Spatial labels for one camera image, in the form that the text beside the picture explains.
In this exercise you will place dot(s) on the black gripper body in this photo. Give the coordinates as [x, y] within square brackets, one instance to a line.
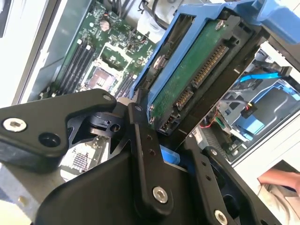
[98, 199]

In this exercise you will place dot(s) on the hard disk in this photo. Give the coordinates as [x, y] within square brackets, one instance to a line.
[187, 70]

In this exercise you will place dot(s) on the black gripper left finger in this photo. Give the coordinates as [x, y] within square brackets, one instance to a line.
[35, 117]

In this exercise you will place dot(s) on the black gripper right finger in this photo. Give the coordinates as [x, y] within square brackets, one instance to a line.
[204, 168]

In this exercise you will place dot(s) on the person's bare hand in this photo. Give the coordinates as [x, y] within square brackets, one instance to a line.
[279, 179]

